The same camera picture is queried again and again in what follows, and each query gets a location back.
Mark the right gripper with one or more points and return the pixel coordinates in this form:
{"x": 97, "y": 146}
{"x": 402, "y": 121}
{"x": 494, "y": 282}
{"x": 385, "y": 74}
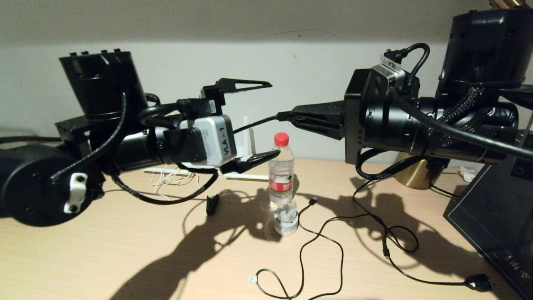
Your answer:
{"x": 356, "y": 125}

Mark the small black clip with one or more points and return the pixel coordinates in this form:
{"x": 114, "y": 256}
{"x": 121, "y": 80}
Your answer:
{"x": 212, "y": 205}

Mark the small glass bulb night light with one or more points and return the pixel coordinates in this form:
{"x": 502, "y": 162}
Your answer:
{"x": 285, "y": 223}

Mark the water bottle with red cap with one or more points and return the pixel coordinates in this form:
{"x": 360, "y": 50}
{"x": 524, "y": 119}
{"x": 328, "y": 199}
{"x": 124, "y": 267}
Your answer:
{"x": 281, "y": 166}

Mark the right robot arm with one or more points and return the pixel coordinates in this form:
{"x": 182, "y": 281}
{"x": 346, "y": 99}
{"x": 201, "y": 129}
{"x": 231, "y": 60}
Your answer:
{"x": 479, "y": 50}

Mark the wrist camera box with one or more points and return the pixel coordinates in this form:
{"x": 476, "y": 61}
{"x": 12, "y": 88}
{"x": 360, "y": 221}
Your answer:
{"x": 391, "y": 75}
{"x": 216, "y": 141}

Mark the white router with antennas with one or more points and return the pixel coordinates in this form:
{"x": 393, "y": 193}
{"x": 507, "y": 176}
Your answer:
{"x": 245, "y": 177}

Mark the dark gift bag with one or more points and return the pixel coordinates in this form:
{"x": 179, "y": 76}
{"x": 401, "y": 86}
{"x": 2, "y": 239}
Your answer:
{"x": 491, "y": 216}

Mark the brass desk lamp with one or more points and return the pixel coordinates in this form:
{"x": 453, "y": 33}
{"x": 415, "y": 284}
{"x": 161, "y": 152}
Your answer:
{"x": 416, "y": 177}

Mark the white crumpled paper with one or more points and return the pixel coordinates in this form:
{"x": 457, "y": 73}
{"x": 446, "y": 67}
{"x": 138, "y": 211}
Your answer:
{"x": 465, "y": 174}

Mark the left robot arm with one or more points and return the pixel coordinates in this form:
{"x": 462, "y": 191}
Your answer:
{"x": 100, "y": 91}

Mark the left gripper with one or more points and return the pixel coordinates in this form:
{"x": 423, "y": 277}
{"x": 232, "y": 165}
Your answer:
{"x": 187, "y": 146}

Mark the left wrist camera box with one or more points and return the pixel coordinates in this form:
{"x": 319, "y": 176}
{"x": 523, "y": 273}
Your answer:
{"x": 216, "y": 141}

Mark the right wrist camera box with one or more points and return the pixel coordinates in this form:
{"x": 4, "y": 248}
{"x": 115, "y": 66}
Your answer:
{"x": 391, "y": 75}

